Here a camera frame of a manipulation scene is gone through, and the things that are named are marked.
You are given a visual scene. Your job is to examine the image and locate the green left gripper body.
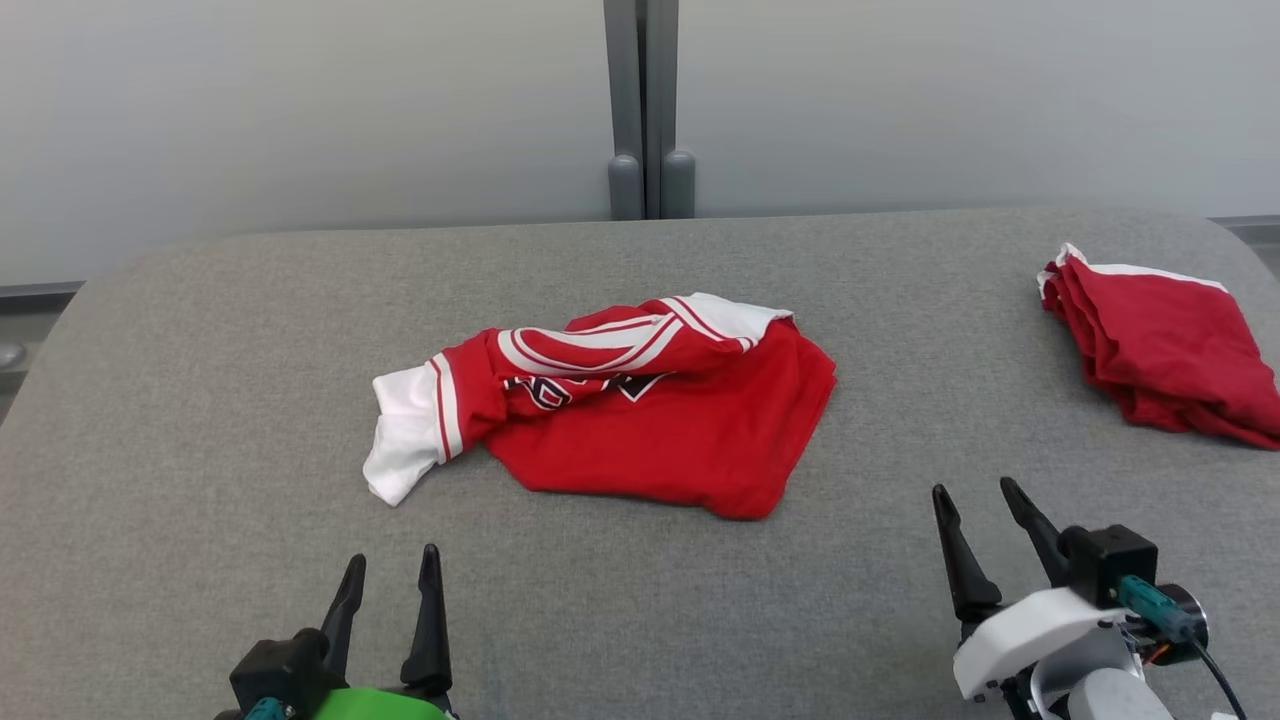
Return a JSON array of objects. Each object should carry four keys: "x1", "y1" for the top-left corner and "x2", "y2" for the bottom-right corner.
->
[{"x1": 215, "y1": 686, "x2": 457, "y2": 720}]

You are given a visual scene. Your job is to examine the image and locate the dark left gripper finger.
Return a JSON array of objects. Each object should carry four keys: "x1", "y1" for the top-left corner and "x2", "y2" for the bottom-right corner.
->
[
  {"x1": 401, "y1": 544, "x2": 454, "y2": 697},
  {"x1": 320, "y1": 554, "x2": 367, "y2": 679}
]

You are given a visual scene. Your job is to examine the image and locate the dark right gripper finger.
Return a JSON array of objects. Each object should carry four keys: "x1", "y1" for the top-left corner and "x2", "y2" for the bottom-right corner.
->
[
  {"x1": 1000, "y1": 477, "x2": 1069, "y2": 587},
  {"x1": 932, "y1": 485, "x2": 1003, "y2": 623}
]

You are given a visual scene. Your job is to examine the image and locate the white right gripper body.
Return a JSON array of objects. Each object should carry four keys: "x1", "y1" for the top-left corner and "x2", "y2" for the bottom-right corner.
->
[{"x1": 952, "y1": 587, "x2": 1132, "y2": 701}]

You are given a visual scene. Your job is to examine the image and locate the red white shorts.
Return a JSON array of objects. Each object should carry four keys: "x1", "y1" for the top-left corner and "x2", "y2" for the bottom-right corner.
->
[{"x1": 1037, "y1": 242, "x2": 1280, "y2": 451}]

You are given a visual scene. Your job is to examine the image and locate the red white basketball jersey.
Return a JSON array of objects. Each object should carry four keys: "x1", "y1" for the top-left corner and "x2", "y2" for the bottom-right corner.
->
[{"x1": 362, "y1": 292, "x2": 838, "y2": 522}]

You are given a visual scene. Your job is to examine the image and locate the grey fabric sofa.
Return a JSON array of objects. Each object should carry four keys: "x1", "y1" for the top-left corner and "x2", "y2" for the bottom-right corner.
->
[{"x1": 0, "y1": 207, "x2": 1280, "y2": 720}]

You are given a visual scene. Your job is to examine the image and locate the right camera cable teal plug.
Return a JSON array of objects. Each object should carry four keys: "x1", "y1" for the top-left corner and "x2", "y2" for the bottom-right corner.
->
[{"x1": 1118, "y1": 574, "x2": 1251, "y2": 720}]

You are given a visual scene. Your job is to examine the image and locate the grey partition base rail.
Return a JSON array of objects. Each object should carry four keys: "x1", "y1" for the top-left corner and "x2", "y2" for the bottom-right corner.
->
[{"x1": 1208, "y1": 214, "x2": 1280, "y2": 243}]

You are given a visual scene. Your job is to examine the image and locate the grey cylindrical post foot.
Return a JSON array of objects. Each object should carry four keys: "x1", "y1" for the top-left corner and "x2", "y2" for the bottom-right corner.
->
[
  {"x1": 660, "y1": 150, "x2": 697, "y2": 219},
  {"x1": 608, "y1": 152, "x2": 644, "y2": 221}
]

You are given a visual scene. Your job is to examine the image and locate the grey partition frame post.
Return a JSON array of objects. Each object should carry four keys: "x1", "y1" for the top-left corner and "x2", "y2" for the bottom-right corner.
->
[{"x1": 603, "y1": 0, "x2": 681, "y2": 219}]

